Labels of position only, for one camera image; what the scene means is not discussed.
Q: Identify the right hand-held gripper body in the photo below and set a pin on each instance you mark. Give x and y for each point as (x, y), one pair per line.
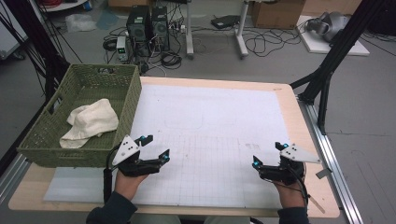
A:
(283, 172)

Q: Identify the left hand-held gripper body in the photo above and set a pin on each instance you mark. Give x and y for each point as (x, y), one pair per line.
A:
(137, 166)

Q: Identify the green woven basket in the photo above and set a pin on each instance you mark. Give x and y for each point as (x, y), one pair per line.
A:
(130, 93)

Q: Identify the cream printed cloth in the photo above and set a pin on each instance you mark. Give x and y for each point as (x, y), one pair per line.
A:
(90, 121)

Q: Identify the person's left hand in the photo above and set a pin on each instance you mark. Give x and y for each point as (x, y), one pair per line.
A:
(127, 186)

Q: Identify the person's right hand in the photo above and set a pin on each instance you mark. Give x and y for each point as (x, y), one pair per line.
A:
(291, 196)

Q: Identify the grey tape piece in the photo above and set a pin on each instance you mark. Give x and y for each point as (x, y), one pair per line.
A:
(323, 173)

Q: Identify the thin wooden stick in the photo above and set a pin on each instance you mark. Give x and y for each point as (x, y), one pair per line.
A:
(317, 204)

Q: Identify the person's legs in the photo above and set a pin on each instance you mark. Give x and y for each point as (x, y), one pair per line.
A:
(155, 220)

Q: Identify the white grid mat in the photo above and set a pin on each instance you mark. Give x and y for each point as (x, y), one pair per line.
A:
(211, 118)

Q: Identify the white power supply box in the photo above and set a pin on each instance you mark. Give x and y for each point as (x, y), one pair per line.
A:
(122, 48)

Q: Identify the white floor board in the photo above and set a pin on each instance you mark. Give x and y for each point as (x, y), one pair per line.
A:
(317, 45)

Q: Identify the large black computer tower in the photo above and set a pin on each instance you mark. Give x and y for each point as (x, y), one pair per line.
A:
(138, 28)

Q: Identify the slim black computer tower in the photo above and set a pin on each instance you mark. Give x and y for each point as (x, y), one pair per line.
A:
(160, 28)

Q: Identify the white table leg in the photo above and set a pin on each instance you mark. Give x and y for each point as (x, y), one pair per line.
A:
(241, 34)
(189, 31)

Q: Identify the grey headset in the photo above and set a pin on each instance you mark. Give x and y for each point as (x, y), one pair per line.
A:
(330, 25)

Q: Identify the brown cardboard box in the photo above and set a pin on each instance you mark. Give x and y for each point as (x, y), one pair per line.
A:
(277, 14)

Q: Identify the clear plastic bag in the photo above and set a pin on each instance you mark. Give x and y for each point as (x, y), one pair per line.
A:
(80, 22)

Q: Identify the black flat device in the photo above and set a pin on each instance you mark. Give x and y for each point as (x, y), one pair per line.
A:
(224, 21)

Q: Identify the aluminium rail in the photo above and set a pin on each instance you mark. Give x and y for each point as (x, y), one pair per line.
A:
(336, 174)
(12, 177)

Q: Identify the black metal frame strut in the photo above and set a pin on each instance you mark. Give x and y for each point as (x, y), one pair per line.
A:
(339, 49)

